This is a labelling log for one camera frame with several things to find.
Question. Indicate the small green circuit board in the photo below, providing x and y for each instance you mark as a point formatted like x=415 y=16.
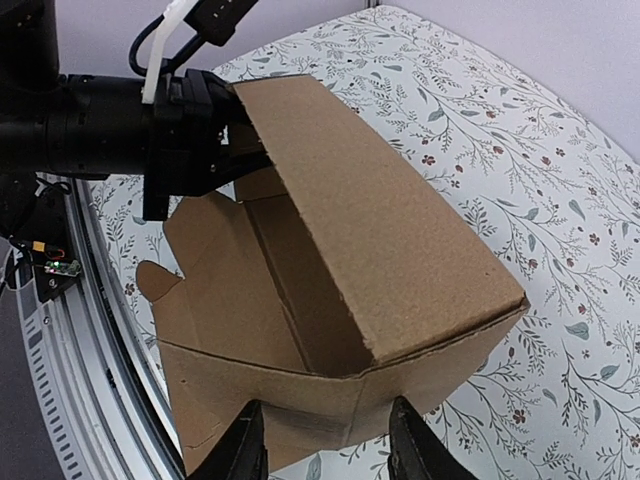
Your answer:
x=63 y=268

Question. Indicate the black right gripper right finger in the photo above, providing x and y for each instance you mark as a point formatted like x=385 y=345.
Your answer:
x=416 y=453

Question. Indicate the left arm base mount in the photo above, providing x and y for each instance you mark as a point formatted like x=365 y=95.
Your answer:
x=41 y=237

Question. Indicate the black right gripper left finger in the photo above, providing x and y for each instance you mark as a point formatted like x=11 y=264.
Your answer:
x=240 y=454

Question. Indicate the brown cardboard box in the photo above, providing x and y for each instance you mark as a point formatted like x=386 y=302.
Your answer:
x=336 y=280

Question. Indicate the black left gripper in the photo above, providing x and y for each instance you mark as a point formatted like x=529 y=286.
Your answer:
x=189 y=115

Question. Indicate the aluminium front rail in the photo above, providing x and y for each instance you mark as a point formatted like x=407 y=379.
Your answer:
x=99 y=391

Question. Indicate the floral patterned table mat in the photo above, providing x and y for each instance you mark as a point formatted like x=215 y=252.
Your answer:
x=550 y=194

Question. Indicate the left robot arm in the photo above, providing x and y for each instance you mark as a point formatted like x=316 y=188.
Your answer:
x=79 y=126

